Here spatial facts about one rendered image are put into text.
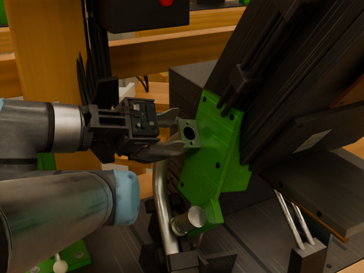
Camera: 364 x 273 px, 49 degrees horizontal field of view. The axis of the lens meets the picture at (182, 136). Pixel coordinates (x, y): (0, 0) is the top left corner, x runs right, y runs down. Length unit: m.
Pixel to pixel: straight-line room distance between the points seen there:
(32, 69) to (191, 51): 0.44
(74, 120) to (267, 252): 0.53
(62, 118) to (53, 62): 0.31
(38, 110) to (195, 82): 0.38
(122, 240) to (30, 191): 0.63
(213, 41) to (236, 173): 0.52
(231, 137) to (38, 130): 0.30
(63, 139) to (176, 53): 0.57
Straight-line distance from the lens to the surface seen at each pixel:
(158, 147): 0.67
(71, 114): 0.60
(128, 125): 0.60
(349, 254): 0.97
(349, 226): 0.67
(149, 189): 1.13
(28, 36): 0.87
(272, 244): 0.95
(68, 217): 0.36
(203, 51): 1.13
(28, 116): 0.58
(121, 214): 0.52
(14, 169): 0.57
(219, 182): 0.68
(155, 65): 1.07
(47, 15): 0.87
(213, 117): 0.69
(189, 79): 0.87
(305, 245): 0.80
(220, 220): 0.70
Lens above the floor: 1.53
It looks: 28 degrees down
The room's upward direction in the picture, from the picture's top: straight up
